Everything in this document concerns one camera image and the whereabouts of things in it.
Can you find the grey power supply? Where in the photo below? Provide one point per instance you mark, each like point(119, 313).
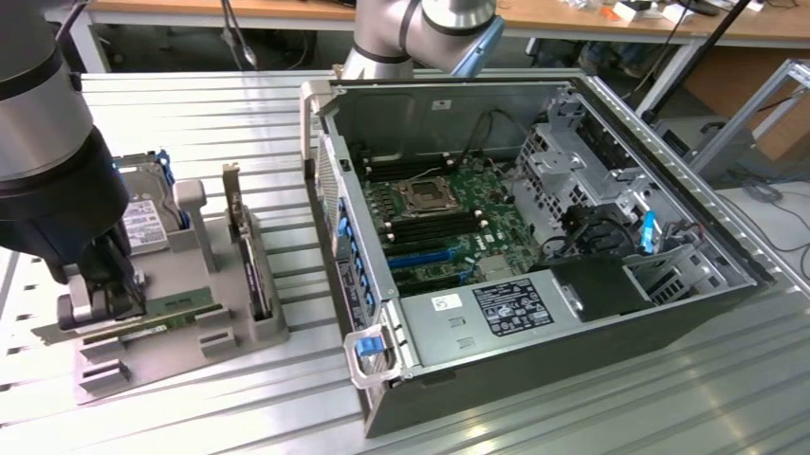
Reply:
point(456, 327)

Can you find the metal disk bay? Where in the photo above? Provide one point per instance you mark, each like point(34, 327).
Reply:
point(691, 275)

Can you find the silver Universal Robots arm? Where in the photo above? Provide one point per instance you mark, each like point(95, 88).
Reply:
point(31, 109)

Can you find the CPU socket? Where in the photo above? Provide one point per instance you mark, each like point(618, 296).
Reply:
point(425, 195)

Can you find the green RAM stick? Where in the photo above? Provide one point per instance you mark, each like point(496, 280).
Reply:
point(165, 318)

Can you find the silver hard disk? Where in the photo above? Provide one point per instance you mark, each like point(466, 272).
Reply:
point(146, 218)

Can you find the grey box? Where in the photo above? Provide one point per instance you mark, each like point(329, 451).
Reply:
point(703, 147)

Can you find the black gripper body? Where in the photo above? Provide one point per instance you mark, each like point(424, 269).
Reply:
point(57, 208)

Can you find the black stand pole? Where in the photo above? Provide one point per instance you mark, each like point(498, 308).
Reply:
point(703, 52)

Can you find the open black PC case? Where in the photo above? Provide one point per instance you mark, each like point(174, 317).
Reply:
point(506, 369)

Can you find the blue expansion slot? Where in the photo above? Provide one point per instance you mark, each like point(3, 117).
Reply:
point(425, 260)

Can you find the green motherboard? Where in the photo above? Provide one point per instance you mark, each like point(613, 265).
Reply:
point(469, 227)

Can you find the black graphics card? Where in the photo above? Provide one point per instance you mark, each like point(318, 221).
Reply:
point(250, 246)

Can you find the blue disk bay latch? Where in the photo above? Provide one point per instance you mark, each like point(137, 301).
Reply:
point(650, 234)

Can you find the silver chipset heatsink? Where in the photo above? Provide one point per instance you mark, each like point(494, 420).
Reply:
point(496, 269)

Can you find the black expansion slot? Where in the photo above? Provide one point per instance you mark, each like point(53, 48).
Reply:
point(437, 283)

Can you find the aluminium profile frame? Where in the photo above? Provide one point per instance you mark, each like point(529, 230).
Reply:
point(753, 109)

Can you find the black RAM slot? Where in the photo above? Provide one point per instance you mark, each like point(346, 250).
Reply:
point(405, 160)
point(438, 235)
point(409, 171)
point(434, 218)
point(437, 229)
point(436, 223)
point(406, 166)
point(410, 176)

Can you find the grey parts rack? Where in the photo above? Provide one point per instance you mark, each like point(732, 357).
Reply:
point(183, 360)

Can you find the wooden desk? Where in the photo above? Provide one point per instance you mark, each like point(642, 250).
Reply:
point(557, 21)

